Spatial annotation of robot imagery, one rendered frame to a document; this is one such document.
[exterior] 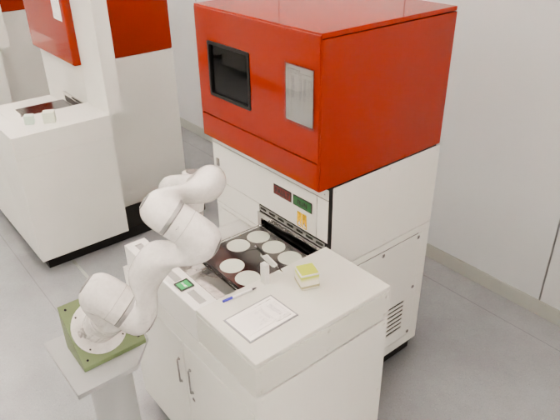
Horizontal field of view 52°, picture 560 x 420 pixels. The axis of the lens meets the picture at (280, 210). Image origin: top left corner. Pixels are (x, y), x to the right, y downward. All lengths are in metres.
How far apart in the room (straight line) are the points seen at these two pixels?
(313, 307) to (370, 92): 0.82
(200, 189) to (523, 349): 2.43
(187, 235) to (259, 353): 0.56
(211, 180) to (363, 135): 0.90
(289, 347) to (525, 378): 1.74
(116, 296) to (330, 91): 1.00
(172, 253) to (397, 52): 1.21
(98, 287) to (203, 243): 0.39
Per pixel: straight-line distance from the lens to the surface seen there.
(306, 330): 1.92
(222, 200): 2.89
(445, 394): 3.13
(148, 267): 1.55
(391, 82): 2.28
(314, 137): 2.09
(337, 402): 2.28
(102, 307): 1.71
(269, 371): 1.87
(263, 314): 1.98
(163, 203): 1.44
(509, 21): 3.33
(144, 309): 1.67
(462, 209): 3.77
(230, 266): 2.33
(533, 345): 3.55
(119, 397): 2.25
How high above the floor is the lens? 2.24
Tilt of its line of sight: 29 degrees down
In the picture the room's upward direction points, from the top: 1 degrees counter-clockwise
